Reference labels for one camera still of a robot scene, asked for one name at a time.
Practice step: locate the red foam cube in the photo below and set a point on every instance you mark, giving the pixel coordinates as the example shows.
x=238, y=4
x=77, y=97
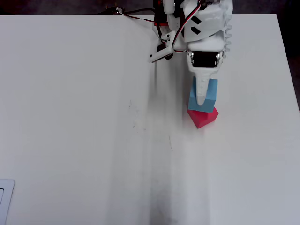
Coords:
x=201, y=119

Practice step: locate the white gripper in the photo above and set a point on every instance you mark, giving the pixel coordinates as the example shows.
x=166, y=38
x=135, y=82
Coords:
x=204, y=59

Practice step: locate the silver laptop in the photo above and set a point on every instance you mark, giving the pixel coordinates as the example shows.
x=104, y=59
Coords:
x=8, y=192

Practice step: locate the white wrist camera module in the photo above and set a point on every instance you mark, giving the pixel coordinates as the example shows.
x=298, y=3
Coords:
x=161, y=52

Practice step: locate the blue foam cube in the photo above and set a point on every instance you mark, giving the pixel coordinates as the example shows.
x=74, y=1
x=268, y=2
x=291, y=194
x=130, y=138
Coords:
x=211, y=93

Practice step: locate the small controller circuit board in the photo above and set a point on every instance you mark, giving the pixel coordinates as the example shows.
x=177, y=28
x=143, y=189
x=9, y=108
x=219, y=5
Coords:
x=114, y=9

